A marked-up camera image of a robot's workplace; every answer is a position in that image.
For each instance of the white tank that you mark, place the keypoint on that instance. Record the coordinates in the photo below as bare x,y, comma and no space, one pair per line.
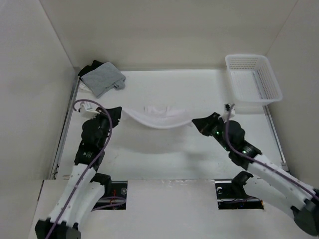
83,88
153,117

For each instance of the white plastic basket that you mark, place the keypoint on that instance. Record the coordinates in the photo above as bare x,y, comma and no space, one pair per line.
252,80

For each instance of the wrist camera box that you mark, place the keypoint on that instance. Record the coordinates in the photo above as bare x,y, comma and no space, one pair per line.
228,112
86,110

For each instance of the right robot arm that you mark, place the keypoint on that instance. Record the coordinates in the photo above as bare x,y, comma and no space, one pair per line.
262,178

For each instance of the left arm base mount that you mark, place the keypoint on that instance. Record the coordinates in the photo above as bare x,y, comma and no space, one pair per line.
114,198

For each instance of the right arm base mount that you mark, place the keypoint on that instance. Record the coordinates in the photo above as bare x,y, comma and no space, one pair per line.
232,196

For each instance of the folded grey tank top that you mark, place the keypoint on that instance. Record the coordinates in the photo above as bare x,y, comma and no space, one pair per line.
103,79

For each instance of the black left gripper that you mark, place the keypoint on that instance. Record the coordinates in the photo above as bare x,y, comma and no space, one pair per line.
115,112

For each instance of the folded white tank top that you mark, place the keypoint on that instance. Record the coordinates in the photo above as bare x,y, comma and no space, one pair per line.
83,88

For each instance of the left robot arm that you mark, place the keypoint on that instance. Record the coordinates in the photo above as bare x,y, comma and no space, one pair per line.
85,185

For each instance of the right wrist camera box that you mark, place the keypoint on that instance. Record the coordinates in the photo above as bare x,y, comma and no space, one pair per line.
228,112

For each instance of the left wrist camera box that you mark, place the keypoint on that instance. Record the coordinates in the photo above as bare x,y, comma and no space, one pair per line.
86,110

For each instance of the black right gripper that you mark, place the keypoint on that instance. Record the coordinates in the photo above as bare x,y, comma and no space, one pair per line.
204,124

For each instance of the folded black tank top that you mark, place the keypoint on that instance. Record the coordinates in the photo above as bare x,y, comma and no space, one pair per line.
88,68

